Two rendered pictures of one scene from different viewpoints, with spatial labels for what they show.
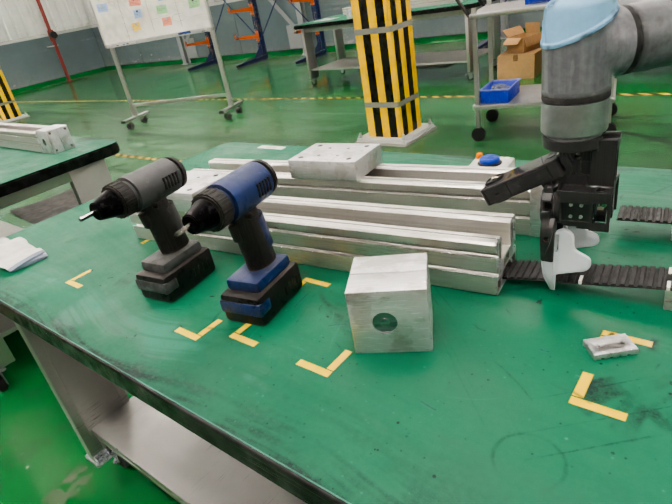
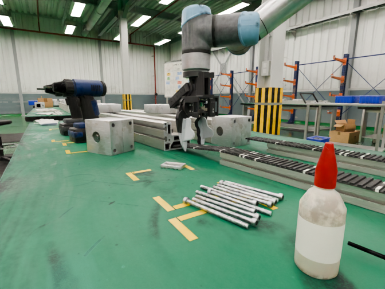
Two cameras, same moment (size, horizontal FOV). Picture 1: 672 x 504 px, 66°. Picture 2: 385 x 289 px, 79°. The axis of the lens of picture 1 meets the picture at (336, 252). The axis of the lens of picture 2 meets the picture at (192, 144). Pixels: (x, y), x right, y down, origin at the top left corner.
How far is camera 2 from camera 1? 55 cm
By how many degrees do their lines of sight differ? 21
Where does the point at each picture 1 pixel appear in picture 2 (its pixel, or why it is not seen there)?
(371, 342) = (91, 147)
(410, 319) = (103, 136)
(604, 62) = (197, 34)
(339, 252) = not seen: hidden behind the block
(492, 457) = (68, 176)
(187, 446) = not seen: hidden behind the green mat
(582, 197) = (190, 98)
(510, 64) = (336, 136)
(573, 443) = (102, 180)
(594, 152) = (197, 78)
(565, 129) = (184, 64)
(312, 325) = not seen: hidden behind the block
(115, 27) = (170, 90)
